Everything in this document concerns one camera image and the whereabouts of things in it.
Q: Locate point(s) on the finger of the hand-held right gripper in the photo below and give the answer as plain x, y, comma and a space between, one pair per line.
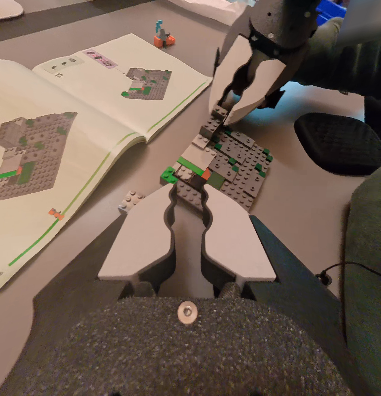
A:
230, 58
264, 80

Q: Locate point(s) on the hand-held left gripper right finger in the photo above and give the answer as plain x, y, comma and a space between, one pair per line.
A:
236, 244

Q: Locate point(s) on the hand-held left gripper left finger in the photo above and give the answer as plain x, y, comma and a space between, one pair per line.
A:
137, 244

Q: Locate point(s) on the small grey toy brick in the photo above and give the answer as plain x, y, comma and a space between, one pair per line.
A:
219, 112

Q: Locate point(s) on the grey toy brick baseplate model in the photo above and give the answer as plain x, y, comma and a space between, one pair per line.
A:
239, 173

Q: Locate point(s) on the person's right forearm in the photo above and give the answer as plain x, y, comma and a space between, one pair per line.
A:
332, 71

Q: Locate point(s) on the loose dark grey toy brick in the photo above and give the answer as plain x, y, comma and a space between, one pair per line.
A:
130, 201

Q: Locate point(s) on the crumpled white paper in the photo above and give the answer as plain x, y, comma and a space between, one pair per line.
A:
209, 9

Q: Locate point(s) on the blue plastic bin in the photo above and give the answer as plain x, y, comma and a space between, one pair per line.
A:
332, 10

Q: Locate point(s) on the small toy figure orange base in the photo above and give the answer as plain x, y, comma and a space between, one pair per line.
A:
162, 40

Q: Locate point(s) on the black mesh chair armrest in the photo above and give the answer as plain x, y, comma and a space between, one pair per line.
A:
332, 145

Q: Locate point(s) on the person's green sweater torso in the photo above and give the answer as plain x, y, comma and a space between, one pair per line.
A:
369, 247

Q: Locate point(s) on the open instruction booklet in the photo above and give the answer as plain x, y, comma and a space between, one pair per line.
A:
85, 92

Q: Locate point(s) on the white rounded flat object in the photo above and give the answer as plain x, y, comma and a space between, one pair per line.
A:
5, 9

